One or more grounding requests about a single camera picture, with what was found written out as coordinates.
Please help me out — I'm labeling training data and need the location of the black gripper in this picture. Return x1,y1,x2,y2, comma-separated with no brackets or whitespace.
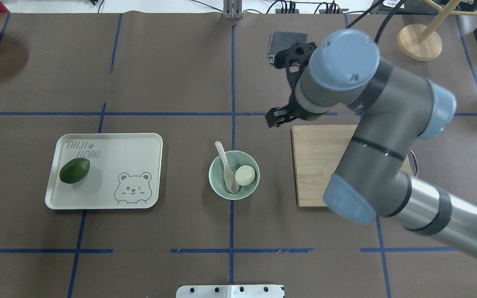
265,42,326,127

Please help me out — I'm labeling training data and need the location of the white plastic spoon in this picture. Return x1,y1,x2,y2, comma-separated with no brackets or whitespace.
214,141,240,194

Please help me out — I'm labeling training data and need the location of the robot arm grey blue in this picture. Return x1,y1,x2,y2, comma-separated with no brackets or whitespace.
265,29,477,259

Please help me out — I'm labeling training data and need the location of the green ceramic bowl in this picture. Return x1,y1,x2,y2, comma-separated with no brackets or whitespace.
208,150,260,200

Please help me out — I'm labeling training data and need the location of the bamboo cutting board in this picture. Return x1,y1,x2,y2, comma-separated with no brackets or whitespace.
291,125,357,208

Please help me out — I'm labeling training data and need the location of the grey folded cloth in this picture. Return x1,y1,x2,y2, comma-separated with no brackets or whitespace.
267,31,308,65

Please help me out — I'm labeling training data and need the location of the white bear tray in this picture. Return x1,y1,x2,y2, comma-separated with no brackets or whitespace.
45,133,163,210

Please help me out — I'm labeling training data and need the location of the wooden stand with round base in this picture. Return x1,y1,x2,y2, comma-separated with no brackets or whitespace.
396,0,477,62

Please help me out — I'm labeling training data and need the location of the aluminium frame post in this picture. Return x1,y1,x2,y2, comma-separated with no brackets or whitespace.
223,0,244,19

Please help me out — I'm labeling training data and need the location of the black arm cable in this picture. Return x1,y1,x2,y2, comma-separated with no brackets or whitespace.
346,0,407,44

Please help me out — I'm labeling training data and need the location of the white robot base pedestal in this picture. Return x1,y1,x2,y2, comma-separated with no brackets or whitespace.
176,284,285,298

